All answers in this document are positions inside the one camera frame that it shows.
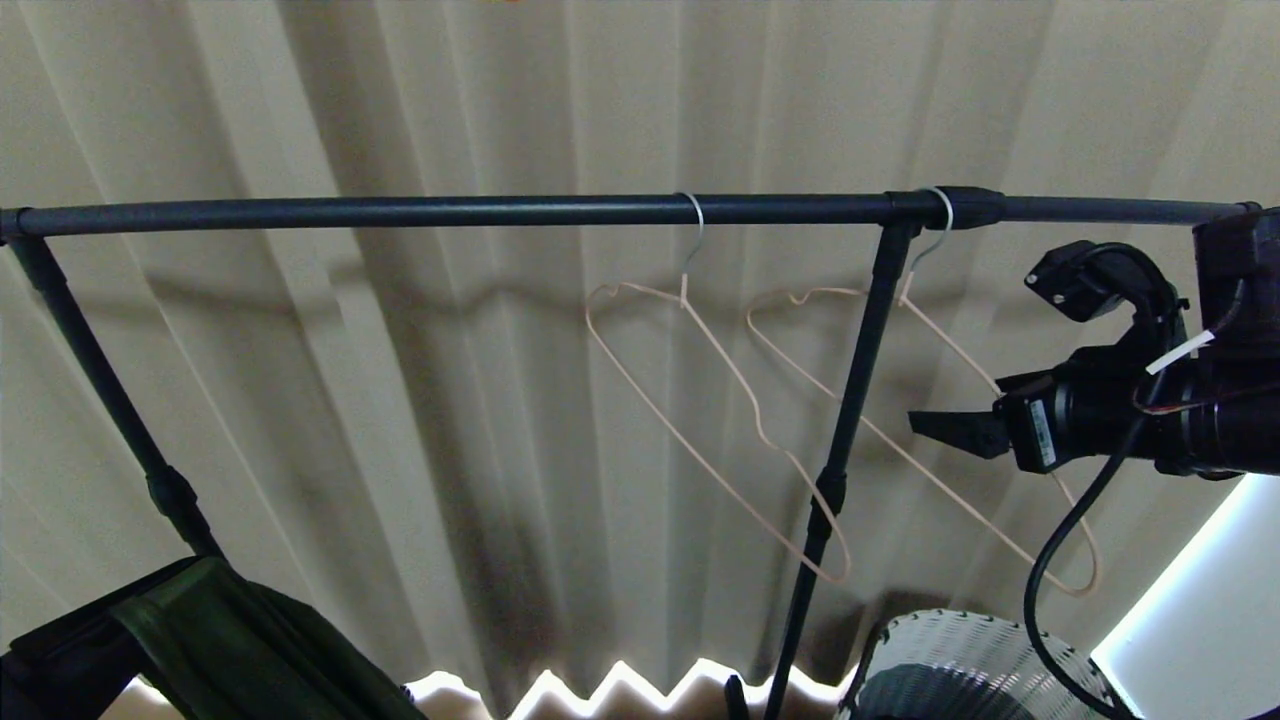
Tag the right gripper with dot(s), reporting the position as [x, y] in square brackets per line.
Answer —
[1090, 420]

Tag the pink clothes hanger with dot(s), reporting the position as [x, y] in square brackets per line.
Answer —
[900, 450]
[700, 440]

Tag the green long-sleeved shirt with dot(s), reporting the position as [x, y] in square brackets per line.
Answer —
[250, 660]

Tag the white laundry basket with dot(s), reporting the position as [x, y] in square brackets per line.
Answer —
[960, 660]

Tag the black clothes rack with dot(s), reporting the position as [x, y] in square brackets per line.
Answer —
[400, 213]

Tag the beige curtain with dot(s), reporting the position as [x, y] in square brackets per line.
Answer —
[400, 420]

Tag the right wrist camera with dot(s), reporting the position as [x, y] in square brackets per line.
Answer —
[1070, 280]

